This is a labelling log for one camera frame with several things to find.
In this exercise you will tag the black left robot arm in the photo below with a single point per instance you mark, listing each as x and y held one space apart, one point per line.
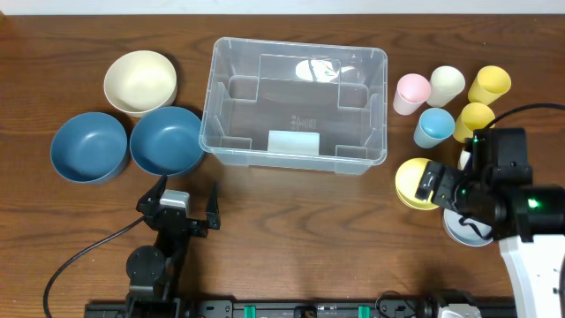
154 270

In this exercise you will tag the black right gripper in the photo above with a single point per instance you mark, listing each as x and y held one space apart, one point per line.
448 189

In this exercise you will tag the yellow cup far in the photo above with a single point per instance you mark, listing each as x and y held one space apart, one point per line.
490 84

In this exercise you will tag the cream cup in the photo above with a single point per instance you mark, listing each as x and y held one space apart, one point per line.
446 83

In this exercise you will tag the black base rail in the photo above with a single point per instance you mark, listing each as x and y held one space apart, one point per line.
449 303

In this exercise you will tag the clear plastic storage bin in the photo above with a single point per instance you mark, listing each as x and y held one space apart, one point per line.
296 105

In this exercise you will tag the white small bowl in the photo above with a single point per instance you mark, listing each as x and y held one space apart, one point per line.
464 160

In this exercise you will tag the yellow cup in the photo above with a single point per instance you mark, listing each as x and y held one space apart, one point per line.
490 84
474 116

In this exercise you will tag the yellow cup near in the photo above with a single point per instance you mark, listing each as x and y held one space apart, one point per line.
474 116

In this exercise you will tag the light blue cup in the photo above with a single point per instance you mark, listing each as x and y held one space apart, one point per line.
434 126

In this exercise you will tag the grey-blue small bowl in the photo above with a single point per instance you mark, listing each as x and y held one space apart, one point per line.
469 233

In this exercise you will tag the cream large bowl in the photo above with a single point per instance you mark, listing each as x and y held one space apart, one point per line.
140 82

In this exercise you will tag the dark blue bowl left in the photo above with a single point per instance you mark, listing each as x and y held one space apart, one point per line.
91 148

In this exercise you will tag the pink cup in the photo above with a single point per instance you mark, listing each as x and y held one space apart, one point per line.
412 91

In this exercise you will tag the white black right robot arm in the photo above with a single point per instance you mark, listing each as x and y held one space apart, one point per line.
500 203

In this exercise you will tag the dark blue bowl right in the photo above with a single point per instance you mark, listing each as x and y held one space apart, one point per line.
166 142

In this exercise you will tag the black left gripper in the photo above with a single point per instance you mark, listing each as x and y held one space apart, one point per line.
180 222

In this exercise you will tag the dark blue bowl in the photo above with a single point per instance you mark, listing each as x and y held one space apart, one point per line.
91 148
166 142

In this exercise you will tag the yellow small bowl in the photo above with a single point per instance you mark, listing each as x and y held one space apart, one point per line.
407 180

